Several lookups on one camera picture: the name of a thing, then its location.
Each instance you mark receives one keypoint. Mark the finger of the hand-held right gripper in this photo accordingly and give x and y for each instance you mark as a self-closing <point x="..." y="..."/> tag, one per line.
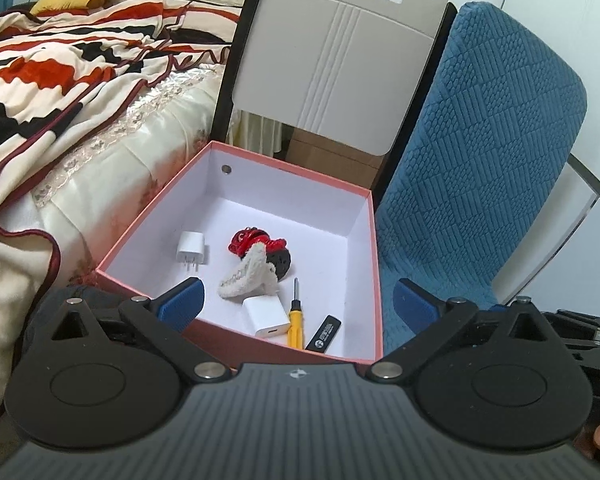
<point x="585" y="330"/>

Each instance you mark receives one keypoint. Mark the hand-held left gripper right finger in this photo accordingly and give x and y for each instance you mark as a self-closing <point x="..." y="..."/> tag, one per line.
<point x="415" y="305"/>

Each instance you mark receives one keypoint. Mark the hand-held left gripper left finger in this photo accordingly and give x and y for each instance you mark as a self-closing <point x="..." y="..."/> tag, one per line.
<point x="180" y="302"/>

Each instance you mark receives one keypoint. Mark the white fluffy hair clip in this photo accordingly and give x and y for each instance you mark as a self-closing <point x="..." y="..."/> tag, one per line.
<point x="247" y="275"/>

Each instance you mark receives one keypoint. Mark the white charger block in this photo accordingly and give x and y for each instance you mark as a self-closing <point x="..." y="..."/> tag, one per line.
<point x="265" y="315"/>

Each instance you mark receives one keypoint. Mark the black lighter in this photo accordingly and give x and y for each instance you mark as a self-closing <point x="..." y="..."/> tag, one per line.
<point x="324" y="334"/>

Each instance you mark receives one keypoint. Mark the yellow screwdriver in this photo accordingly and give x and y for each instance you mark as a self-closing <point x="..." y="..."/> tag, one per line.
<point x="295" y="322"/>

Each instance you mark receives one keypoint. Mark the pink cardboard box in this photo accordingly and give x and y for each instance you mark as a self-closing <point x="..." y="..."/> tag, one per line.
<point x="290" y="195"/>

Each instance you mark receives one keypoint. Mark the small white pronged charger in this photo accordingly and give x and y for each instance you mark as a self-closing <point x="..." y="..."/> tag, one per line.
<point x="192" y="250"/>

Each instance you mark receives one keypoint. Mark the red and black toy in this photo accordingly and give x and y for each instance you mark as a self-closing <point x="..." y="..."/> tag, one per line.
<point x="245" y="241"/>

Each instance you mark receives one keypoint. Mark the cream lace bed sheet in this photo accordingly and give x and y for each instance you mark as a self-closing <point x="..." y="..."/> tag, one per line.
<point x="145" y="160"/>

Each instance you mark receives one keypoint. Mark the blue textured chair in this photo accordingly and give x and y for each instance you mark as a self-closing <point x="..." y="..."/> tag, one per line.
<point x="480" y="160"/>

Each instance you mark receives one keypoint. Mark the brown cardboard carton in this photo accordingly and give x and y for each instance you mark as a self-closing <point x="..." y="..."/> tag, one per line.
<point x="330" y="155"/>

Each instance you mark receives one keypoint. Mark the beige plastic chair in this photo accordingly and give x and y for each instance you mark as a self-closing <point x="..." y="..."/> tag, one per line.
<point x="340" y="50"/>

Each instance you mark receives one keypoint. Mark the grey metal chair frame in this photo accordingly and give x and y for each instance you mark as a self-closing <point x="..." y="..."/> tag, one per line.
<point x="595" y="185"/>

